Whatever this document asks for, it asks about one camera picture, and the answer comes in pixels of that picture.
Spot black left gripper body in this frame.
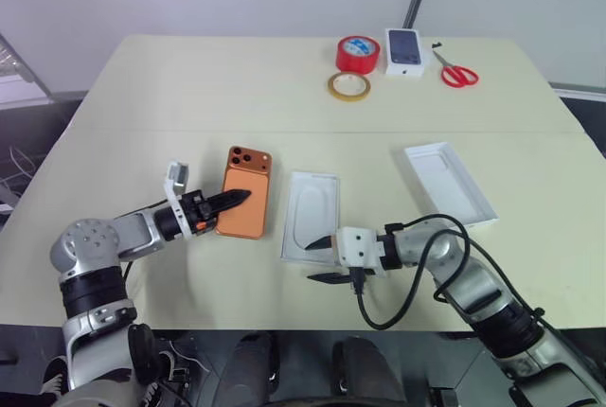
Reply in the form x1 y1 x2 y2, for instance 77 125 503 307
182 189 220 238

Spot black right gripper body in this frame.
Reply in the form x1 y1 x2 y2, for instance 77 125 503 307
330 234 366 285

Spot orange smartphone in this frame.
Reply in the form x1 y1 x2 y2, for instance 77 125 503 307
215 145 274 241

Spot white phone box base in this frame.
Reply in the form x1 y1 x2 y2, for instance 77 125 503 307
279 169 343 266

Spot white phone box lid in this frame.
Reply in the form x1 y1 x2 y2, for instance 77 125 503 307
403 141 501 231

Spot white box with phone print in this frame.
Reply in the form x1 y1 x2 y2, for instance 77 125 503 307
383 27 432 80

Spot yellow clear tape roll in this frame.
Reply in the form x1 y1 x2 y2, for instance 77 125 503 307
325 71 372 103

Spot red tape roll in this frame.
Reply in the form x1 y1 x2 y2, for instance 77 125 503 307
335 35 382 76

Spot black and white sneaker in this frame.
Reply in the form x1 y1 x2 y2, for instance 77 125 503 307
41 355 70 398

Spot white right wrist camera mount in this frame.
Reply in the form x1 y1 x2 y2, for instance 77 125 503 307
336 226 387 280

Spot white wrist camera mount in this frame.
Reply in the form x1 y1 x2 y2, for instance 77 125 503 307
163 158 201 241
336 226 387 280

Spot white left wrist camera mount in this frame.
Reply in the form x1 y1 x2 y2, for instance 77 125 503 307
163 158 201 241

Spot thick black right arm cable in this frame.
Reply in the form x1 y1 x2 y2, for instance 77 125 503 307
350 214 545 332

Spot tangled white wires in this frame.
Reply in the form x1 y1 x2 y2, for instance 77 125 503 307
0 141 42 207

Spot red handled scissors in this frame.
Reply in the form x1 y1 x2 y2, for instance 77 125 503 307
431 39 480 90

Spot metal frame rack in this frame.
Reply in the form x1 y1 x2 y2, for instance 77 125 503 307
0 31 54 106

